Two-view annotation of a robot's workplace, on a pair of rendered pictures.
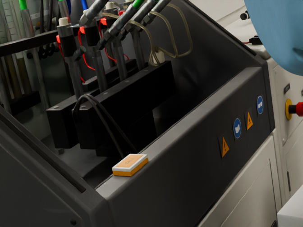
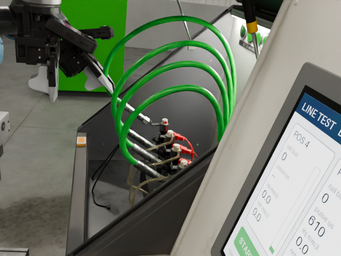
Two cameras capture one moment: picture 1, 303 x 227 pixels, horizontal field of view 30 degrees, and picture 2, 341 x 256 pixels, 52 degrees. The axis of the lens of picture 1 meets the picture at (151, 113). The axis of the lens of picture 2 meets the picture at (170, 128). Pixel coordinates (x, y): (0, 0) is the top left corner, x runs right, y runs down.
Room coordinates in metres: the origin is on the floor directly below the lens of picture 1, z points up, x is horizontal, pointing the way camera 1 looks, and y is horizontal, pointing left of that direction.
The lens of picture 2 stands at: (1.72, -0.54, 1.53)
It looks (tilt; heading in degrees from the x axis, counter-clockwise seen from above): 24 degrees down; 134
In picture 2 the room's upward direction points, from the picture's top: 7 degrees clockwise
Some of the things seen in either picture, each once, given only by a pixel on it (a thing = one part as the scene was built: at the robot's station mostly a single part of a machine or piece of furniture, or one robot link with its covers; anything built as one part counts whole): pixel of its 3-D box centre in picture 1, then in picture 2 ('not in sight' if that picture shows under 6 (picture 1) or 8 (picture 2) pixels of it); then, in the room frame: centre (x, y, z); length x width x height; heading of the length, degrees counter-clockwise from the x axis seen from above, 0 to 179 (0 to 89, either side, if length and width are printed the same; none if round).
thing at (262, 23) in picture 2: not in sight; (270, 25); (1.20, 0.35, 1.43); 0.54 x 0.03 x 0.02; 148
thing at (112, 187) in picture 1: (201, 157); (79, 199); (0.94, -0.07, 0.87); 0.62 x 0.04 x 0.16; 148
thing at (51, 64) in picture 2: not in sight; (51, 66); (1.03, -0.20, 1.32); 0.05 x 0.02 x 0.09; 148
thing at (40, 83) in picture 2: not in sight; (42, 85); (1.01, -0.21, 1.28); 0.06 x 0.03 x 0.09; 58
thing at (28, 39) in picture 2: not in sight; (39, 34); (0.99, -0.21, 1.38); 0.09 x 0.08 x 0.12; 58
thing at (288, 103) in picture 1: (296, 109); not in sight; (1.29, -0.35, 0.80); 0.05 x 0.04 x 0.05; 148
